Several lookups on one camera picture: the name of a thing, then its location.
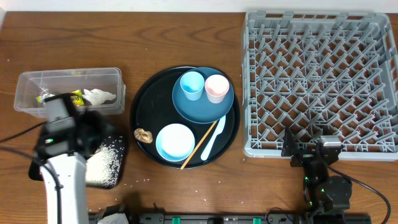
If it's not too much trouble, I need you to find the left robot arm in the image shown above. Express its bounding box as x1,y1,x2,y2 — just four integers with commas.
35,111,126,223

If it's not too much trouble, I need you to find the pile of white rice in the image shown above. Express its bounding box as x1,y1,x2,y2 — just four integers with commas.
85,139,124,187

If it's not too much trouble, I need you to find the clear plastic bin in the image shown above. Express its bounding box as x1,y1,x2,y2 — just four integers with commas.
14,67,126,118

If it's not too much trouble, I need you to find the wooden chopstick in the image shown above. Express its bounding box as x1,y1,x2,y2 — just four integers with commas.
180,121,217,170

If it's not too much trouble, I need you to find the white tissue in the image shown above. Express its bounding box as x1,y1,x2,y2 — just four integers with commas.
83,89,116,106

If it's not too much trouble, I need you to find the light blue cup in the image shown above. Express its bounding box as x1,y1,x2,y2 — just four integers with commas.
180,72,205,101

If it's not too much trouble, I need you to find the black rectangular tray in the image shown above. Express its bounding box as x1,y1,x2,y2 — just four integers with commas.
27,133,127,190

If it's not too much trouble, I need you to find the pink cup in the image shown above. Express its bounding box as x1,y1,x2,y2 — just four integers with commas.
205,75,229,103

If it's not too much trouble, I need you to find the brown walnut shell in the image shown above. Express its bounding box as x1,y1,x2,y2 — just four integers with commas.
134,128,153,144

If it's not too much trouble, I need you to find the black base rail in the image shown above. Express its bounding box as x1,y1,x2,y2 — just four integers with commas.
88,205,372,224

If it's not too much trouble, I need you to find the dark blue plate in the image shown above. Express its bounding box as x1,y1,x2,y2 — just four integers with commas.
172,75,234,124

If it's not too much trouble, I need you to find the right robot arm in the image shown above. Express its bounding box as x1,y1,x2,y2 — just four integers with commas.
281,128,352,223

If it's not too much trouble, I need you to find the round black tray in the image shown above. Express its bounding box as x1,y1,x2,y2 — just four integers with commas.
130,67,240,169

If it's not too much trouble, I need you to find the light blue plastic spoon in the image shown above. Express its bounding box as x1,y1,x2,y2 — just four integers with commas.
200,115,226,161

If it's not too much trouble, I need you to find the grey dishwasher rack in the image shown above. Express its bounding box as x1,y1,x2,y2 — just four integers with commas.
241,11,397,161

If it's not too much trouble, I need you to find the yellow snack wrapper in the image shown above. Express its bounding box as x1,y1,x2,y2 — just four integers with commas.
35,90,84,106

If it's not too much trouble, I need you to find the light blue bowl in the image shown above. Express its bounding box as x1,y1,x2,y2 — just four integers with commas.
155,123,195,162

